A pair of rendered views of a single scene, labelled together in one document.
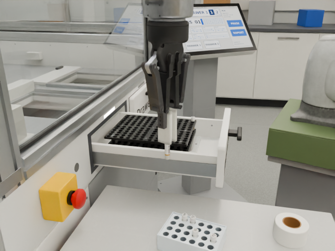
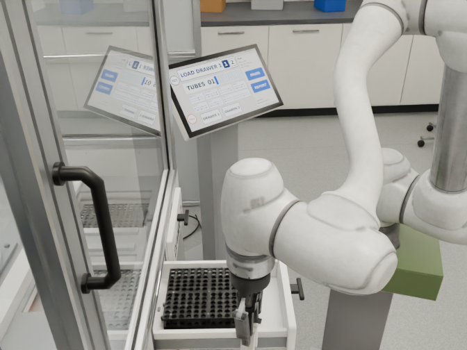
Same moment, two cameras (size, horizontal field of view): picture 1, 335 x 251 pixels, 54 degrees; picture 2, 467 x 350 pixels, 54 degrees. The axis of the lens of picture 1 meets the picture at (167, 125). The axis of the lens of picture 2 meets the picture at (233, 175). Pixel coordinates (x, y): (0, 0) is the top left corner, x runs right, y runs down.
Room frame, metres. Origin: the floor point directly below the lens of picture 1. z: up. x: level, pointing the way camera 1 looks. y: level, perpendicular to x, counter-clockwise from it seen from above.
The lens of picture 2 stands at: (0.01, 0.17, 1.79)
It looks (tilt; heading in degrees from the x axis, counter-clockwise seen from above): 32 degrees down; 347
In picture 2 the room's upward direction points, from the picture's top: straight up
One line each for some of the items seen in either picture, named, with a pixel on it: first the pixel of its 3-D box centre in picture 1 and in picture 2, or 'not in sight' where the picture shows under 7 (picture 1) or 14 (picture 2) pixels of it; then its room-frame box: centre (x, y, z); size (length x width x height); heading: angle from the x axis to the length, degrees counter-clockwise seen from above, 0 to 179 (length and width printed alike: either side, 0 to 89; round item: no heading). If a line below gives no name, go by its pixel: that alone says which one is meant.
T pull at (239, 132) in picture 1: (235, 133); (295, 288); (0.81, -0.18, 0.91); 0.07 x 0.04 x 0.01; 167
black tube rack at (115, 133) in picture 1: (153, 138); (209, 300); (0.86, 0.04, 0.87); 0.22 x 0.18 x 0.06; 77
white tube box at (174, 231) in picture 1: (192, 237); not in sight; (0.55, -0.05, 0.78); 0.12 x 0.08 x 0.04; 66
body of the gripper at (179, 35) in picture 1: (167, 46); (249, 282); (0.61, 0.00, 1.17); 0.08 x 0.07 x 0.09; 146
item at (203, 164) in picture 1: (150, 139); (206, 301); (0.86, 0.05, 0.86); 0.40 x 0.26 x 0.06; 77
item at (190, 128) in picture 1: (188, 131); not in sight; (0.83, -0.06, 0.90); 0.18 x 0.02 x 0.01; 167
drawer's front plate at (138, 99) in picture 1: (144, 100); (175, 225); (1.19, 0.09, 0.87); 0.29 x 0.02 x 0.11; 167
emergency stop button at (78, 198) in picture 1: (76, 198); not in sight; (0.55, 0.18, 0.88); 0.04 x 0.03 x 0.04; 167
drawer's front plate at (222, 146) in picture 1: (224, 143); (284, 297); (0.81, -0.15, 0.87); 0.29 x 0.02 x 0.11; 167
